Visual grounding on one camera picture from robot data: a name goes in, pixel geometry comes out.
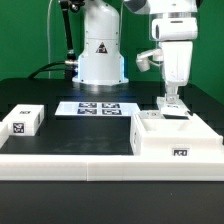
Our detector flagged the white U-shaped fence frame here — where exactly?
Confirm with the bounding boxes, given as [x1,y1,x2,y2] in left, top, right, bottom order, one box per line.
[0,121,224,182]

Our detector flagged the white cabinet body box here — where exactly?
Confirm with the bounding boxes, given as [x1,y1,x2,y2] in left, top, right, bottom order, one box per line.
[130,111,224,158]

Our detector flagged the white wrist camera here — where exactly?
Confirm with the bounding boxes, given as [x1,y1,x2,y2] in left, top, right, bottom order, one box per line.
[136,49,163,72]

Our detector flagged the white cabinet door panel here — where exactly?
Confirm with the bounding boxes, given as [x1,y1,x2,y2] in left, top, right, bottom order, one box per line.
[157,97,189,117]
[139,110,163,119]

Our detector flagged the black cable bundle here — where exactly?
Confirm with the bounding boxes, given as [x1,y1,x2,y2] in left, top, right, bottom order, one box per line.
[27,60,78,80]

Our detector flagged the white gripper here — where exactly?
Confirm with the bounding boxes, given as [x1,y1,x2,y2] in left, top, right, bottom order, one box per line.
[161,41,193,101]

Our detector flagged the small white cabinet top block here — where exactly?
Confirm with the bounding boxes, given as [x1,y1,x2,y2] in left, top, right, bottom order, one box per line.
[3,104,44,136]

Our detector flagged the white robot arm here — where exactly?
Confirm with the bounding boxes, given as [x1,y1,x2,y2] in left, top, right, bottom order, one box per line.
[73,0,198,102]

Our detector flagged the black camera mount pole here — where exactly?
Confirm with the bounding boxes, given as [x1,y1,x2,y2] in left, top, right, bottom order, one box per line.
[58,0,85,61]

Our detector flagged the white marker base plate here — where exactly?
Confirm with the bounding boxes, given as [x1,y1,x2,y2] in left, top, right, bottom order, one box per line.
[55,101,140,117]

